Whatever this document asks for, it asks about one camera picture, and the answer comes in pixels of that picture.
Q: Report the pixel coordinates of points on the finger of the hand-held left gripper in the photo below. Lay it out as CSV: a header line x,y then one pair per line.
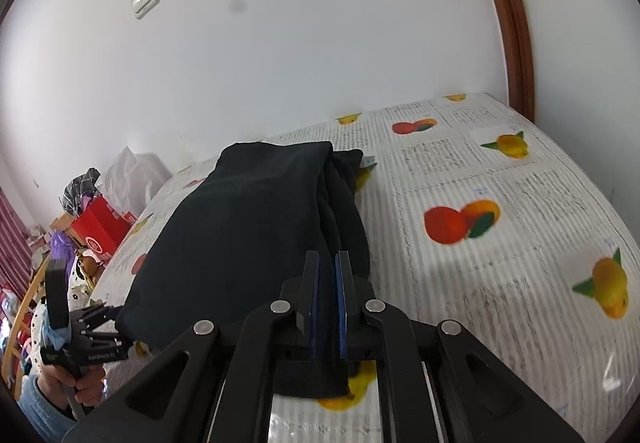
x,y
95,314
102,338

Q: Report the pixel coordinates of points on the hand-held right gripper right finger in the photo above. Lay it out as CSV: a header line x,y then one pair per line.
x,y
344,303

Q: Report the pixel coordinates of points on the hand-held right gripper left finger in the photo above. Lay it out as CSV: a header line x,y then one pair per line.
x,y
314,303

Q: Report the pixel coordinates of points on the black garment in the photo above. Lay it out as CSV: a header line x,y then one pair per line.
x,y
240,233

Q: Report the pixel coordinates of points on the person's left forearm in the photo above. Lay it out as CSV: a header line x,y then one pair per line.
x,y
42,413

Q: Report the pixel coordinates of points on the person's left hand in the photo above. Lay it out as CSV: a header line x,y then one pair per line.
x,y
87,385

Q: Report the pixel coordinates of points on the white floral cloth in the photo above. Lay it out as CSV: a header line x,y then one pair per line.
x,y
80,290

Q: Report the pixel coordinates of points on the wooden chair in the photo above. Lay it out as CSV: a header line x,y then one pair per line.
x,y
27,303

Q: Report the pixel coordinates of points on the brown wooden gourd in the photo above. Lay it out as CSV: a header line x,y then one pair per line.
x,y
87,265

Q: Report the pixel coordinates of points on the purple plastic bag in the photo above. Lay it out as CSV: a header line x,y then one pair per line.
x,y
60,248

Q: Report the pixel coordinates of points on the red striped curtain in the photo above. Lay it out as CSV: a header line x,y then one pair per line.
x,y
12,243

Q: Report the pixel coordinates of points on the wooden side table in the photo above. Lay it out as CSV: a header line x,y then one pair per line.
x,y
62,225

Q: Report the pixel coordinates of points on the red paper bag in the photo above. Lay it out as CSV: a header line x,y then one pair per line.
x,y
97,228

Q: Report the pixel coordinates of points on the dark checked cloth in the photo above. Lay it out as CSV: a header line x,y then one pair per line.
x,y
82,188

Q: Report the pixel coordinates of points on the white Miniso plastic bag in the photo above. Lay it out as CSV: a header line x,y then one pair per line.
x,y
127,178

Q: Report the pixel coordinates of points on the fruit print tablecloth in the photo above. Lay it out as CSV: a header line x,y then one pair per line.
x,y
500,273

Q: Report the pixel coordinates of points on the brown wooden door frame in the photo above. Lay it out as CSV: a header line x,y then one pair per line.
x,y
510,23

